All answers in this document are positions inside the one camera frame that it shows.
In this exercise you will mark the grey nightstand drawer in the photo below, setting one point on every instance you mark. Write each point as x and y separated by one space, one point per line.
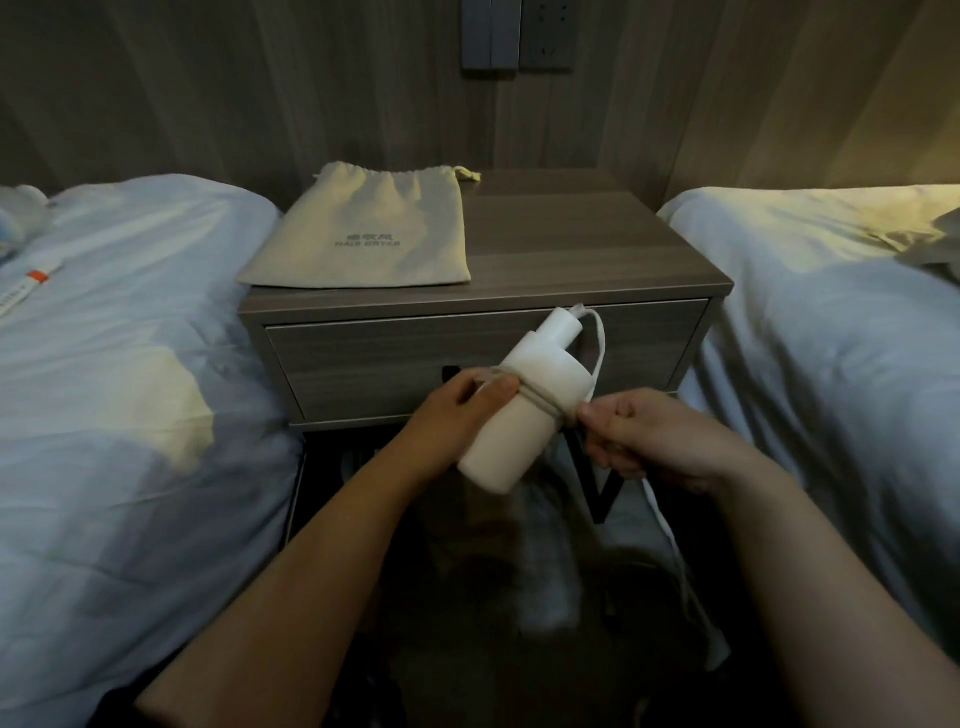
375 360

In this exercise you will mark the person's right forearm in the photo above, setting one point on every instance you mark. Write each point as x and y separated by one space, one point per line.
817 600

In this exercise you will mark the person's right thumb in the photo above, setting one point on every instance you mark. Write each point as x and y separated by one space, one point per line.
609 410

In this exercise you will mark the black metal nightstand leg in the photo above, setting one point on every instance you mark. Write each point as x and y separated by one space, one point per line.
604 491

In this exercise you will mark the white hair dryer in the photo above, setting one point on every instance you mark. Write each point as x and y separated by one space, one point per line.
510 442

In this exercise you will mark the bed with white duvet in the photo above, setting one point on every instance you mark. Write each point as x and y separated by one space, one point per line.
832 375
112 412

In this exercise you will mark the white tube with orange band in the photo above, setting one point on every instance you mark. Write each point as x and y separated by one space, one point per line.
22 289

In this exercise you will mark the grey wall switch panel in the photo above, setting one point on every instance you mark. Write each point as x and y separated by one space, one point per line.
490 34

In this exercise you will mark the grey wall power outlet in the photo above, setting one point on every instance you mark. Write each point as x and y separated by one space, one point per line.
549 34

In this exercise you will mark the grey wooden nightstand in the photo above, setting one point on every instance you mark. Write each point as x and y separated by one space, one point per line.
585 240

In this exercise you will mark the person's left thumb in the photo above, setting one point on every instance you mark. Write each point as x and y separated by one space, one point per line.
496 387

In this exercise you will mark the person's left hand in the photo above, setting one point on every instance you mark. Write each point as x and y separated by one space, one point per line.
439 427

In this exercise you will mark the person's right hand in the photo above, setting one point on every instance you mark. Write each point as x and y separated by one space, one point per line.
667 442

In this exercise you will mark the person's left forearm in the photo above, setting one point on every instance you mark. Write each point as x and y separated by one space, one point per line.
300 600

